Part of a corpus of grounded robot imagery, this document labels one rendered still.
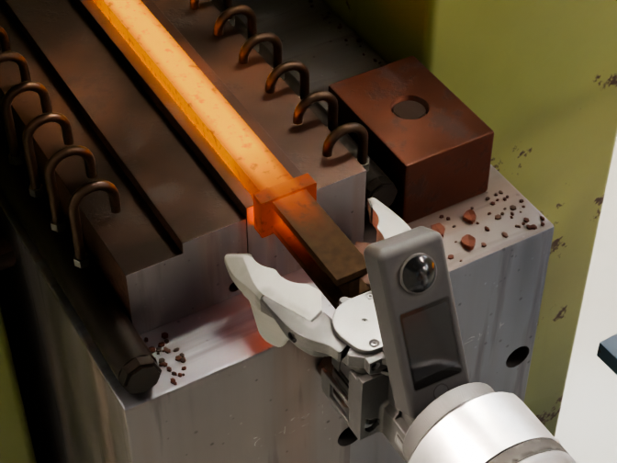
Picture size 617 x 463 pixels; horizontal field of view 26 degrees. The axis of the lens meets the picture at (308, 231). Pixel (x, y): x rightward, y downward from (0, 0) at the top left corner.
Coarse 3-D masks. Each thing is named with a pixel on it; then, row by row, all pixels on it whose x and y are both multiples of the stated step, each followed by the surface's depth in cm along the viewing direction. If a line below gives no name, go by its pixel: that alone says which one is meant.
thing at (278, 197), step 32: (96, 0) 116; (128, 0) 114; (128, 32) 111; (160, 32) 111; (160, 64) 108; (192, 64) 108; (192, 96) 105; (224, 128) 102; (224, 160) 101; (256, 160) 99; (256, 192) 96; (288, 192) 96; (256, 224) 97; (288, 224) 94; (320, 224) 94; (320, 256) 91; (352, 256) 91; (320, 288) 93; (352, 288) 91
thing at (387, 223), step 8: (368, 200) 97; (376, 200) 97; (368, 208) 97; (376, 208) 96; (384, 208) 96; (376, 216) 96; (384, 216) 95; (392, 216) 95; (376, 224) 96; (384, 224) 95; (392, 224) 95; (400, 224) 95; (376, 232) 95; (384, 232) 94; (392, 232) 94; (400, 232) 94; (376, 240) 95
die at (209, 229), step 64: (0, 0) 119; (64, 0) 118; (0, 64) 112; (64, 64) 111; (128, 64) 110; (256, 64) 110; (128, 128) 105; (192, 128) 103; (256, 128) 103; (320, 128) 104; (64, 192) 102; (128, 192) 101; (192, 192) 99; (320, 192) 100; (128, 256) 96; (192, 256) 97; (256, 256) 100
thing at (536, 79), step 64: (384, 0) 121; (448, 0) 115; (512, 0) 119; (576, 0) 123; (448, 64) 120; (512, 64) 124; (576, 64) 129; (512, 128) 130; (576, 128) 136; (576, 192) 143; (576, 256) 151; (576, 320) 160
